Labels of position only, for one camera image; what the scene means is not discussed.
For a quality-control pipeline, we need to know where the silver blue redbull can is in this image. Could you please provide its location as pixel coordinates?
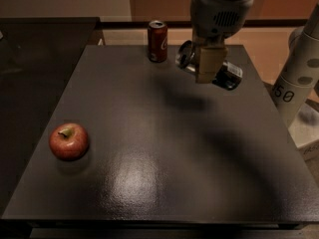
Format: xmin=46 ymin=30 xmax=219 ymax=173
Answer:
xmin=175 ymin=40 xmax=243 ymax=91

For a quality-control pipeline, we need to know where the red apple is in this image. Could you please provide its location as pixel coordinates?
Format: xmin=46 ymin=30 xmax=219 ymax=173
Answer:
xmin=49 ymin=122 xmax=89 ymax=161

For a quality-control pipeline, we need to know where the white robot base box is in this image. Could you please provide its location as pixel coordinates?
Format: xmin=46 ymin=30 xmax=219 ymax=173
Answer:
xmin=288 ymin=104 xmax=319 ymax=160

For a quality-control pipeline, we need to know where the red cola can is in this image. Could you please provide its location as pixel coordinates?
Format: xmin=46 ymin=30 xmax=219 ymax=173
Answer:
xmin=148 ymin=20 xmax=167 ymax=63

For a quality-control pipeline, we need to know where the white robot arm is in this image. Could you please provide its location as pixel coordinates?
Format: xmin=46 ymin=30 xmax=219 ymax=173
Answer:
xmin=190 ymin=0 xmax=319 ymax=125

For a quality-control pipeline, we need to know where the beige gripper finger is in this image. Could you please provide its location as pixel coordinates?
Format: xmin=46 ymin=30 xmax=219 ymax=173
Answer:
xmin=195 ymin=46 xmax=228 ymax=84

